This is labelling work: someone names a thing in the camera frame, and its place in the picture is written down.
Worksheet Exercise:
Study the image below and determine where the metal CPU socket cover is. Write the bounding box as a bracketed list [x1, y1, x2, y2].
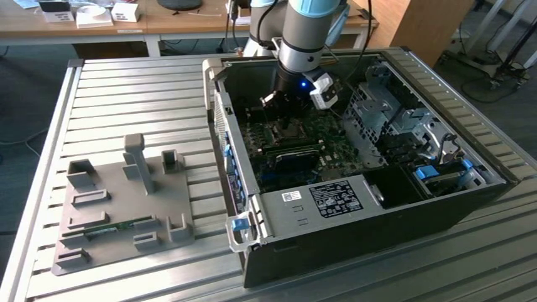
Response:
[268, 121, 309, 142]

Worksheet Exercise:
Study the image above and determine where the green RAM stick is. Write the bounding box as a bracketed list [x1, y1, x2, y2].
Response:
[83, 220, 137, 237]
[264, 142, 326, 155]

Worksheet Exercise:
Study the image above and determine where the green motherboard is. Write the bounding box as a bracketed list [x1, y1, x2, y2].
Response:
[238, 105, 368, 193]

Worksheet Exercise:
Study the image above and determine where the metal drive cage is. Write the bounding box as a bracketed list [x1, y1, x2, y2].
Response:
[341, 61, 437, 167]

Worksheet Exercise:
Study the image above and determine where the pale blue teach pendant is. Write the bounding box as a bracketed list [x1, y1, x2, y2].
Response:
[325, 4, 352, 47]

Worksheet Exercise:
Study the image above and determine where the wooden desk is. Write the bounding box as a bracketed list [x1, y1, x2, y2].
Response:
[144, 0, 378, 57]
[0, 0, 148, 57]

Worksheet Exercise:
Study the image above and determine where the aluminium slat table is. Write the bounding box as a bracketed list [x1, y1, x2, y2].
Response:
[0, 46, 537, 302]

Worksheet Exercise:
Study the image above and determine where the silver power supply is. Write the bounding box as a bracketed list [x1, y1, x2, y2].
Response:
[249, 174, 386, 249]

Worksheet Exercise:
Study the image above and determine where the wooden cabinet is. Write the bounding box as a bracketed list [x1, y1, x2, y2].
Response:
[388, 0, 477, 69]

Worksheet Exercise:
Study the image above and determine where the blue disk carrier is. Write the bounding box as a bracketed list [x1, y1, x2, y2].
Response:
[458, 159, 484, 189]
[413, 166, 440, 182]

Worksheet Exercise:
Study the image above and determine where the dark round object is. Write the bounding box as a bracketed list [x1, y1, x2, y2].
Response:
[157, 0, 202, 10]

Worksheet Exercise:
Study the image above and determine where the white labelled box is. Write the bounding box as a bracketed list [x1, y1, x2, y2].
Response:
[110, 3, 141, 23]
[44, 11, 76, 23]

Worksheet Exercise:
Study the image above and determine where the open PC case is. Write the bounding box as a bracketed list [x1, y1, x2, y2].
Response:
[200, 46, 526, 289]

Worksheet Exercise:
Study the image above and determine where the grey parts rack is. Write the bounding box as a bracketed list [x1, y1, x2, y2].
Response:
[49, 133, 198, 277]

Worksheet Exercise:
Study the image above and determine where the white round holder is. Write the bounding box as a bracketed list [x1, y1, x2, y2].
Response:
[75, 5, 114, 30]

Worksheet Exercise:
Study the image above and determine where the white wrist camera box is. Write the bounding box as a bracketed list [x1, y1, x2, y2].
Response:
[309, 72, 341, 111]

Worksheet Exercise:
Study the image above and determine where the black cable orange plug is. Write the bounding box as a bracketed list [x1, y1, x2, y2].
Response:
[225, 0, 246, 57]

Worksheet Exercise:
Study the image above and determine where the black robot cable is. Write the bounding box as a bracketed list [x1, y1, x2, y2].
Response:
[330, 0, 374, 98]

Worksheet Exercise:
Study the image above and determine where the coloured wire bundle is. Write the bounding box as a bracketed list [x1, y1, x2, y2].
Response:
[434, 131, 465, 166]

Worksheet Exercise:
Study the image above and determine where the white metal frame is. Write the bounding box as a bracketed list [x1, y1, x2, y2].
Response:
[436, 0, 537, 86]

